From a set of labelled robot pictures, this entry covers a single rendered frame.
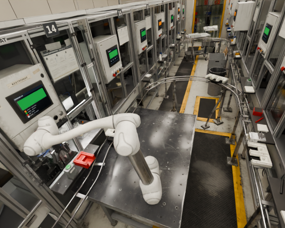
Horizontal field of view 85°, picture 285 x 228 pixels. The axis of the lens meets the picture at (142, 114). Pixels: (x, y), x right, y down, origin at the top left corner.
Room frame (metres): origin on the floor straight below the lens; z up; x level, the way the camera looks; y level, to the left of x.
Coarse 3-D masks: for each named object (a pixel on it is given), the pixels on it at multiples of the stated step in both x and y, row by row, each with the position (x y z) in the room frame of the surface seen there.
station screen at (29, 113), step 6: (30, 90) 0.98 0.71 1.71; (36, 90) 1.01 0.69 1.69; (18, 96) 0.90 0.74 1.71; (24, 96) 0.93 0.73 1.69; (36, 102) 0.97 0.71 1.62; (42, 102) 1.00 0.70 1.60; (48, 102) 1.04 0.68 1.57; (30, 108) 0.92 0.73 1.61; (36, 108) 0.95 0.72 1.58; (42, 108) 0.98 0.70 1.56; (24, 114) 0.87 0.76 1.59; (30, 114) 0.90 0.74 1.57
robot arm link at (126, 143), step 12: (120, 132) 0.68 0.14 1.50; (132, 132) 0.69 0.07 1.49; (120, 144) 0.61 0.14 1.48; (132, 144) 0.61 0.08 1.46; (132, 156) 0.65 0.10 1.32; (144, 168) 0.66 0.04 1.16; (144, 180) 0.65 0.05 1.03; (156, 180) 0.68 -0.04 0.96; (144, 192) 0.63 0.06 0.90; (156, 192) 0.61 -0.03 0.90
